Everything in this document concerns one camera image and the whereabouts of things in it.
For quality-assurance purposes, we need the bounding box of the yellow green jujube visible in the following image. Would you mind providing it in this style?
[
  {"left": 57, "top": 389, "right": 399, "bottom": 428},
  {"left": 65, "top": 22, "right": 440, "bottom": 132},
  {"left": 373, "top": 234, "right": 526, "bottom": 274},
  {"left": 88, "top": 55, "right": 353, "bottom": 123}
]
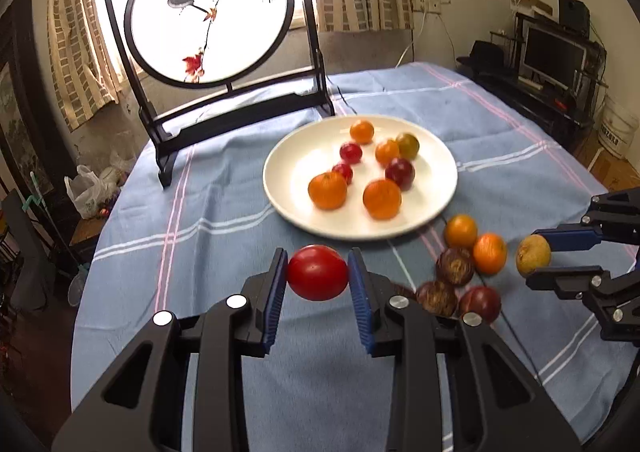
[{"left": 515, "top": 235, "right": 551, "bottom": 277}]

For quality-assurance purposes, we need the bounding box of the dark red plum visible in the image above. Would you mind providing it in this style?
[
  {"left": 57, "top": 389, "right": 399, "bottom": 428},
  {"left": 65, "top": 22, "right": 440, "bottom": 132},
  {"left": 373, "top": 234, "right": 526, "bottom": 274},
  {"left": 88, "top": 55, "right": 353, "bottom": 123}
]
[
  {"left": 385, "top": 157, "right": 416, "bottom": 191},
  {"left": 459, "top": 287, "right": 501, "bottom": 323}
]

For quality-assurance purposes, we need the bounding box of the smooth orange fruit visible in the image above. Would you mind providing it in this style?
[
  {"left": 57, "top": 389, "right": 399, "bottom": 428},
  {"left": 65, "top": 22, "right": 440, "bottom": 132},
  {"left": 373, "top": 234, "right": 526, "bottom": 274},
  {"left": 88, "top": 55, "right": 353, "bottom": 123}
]
[
  {"left": 374, "top": 139, "right": 400, "bottom": 168},
  {"left": 349, "top": 120, "right": 375, "bottom": 145}
]

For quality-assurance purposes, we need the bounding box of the red cherry tomato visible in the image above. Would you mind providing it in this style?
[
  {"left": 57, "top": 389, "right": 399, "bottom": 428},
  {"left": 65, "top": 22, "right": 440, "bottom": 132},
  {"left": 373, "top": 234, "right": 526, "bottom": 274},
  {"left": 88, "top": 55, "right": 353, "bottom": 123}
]
[
  {"left": 340, "top": 142, "right": 362, "bottom": 165},
  {"left": 332, "top": 162, "right": 354, "bottom": 185},
  {"left": 288, "top": 245, "right": 348, "bottom": 302}
]

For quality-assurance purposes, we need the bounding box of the large mandarin orange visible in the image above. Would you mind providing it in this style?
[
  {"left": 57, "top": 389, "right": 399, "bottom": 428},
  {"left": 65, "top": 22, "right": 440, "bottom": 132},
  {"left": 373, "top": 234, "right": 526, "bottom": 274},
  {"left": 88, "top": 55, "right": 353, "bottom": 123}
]
[{"left": 307, "top": 172, "right": 348, "bottom": 211}]

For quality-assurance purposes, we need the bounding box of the yellow green fruit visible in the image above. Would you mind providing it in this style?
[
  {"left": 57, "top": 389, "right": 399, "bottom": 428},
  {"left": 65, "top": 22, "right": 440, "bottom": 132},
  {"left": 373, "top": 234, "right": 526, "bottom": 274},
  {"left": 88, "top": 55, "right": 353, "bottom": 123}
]
[{"left": 395, "top": 133, "right": 420, "bottom": 161}]

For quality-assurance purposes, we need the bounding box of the white plastic bucket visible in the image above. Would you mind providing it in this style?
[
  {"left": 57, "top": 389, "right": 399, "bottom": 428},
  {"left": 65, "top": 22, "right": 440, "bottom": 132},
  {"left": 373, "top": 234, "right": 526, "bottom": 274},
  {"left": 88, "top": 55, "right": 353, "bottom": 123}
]
[{"left": 598, "top": 95, "right": 639, "bottom": 159}]

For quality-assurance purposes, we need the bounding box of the dark passion fruit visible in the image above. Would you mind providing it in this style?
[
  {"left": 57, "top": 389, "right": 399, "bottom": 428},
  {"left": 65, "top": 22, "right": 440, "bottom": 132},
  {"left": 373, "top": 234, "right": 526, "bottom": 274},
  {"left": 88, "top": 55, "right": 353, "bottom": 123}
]
[
  {"left": 435, "top": 247, "right": 474, "bottom": 287},
  {"left": 416, "top": 280, "right": 458, "bottom": 318}
]

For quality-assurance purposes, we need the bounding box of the blue striped tablecloth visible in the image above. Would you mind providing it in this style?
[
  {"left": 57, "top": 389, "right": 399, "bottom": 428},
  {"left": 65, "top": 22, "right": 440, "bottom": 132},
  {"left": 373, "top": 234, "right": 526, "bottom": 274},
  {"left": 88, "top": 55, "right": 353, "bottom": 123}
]
[{"left": 70, "top": 64, "right": 639, "bottom": 451}]

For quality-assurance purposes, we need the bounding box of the wrinkled passion fruit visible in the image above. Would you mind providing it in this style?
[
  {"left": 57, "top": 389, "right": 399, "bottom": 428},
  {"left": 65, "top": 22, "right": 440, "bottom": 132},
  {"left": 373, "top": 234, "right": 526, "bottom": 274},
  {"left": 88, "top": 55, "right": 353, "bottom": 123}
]
[{"left": 393, "top": 283, "right": 416, "bottom": 301}]

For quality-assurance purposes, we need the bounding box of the computer monitor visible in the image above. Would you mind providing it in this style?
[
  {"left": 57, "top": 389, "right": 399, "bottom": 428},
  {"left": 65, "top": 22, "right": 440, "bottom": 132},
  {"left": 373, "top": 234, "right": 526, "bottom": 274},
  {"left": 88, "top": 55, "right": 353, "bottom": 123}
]
[{"left": 521, "top": 26, "right": 587, "bottom": 93}]

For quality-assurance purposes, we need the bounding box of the white plastic bag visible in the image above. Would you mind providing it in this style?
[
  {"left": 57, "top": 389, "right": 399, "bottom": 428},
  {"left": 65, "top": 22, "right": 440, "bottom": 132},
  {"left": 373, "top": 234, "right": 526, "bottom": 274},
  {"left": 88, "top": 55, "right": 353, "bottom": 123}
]
[{"left": 64, "top": 165, "right": 125, "bottom": 219}]

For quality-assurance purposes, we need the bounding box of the dark framed painting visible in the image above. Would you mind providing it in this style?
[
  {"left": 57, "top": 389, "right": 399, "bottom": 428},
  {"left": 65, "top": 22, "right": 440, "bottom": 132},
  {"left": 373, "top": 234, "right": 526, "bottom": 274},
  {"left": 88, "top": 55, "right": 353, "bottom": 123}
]
[{"left": 1, "top": 0, "right": 75, "bottom": 199}]

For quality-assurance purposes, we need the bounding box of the left checked curtain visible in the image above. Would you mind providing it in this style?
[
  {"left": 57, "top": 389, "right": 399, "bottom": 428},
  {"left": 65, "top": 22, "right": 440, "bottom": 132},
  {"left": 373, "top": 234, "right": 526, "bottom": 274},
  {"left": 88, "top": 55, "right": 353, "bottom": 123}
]
[{"left": 46, "top": 0, "right": 120, "bottom": 131}]

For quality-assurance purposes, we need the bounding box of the bird painting screen stand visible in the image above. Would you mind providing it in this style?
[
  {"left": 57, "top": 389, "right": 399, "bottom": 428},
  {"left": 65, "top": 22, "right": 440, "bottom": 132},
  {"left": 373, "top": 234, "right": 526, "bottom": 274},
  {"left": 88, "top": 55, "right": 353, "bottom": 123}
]
[{"left": 104, "top": 0, "right": 335, "bottom": 188}]

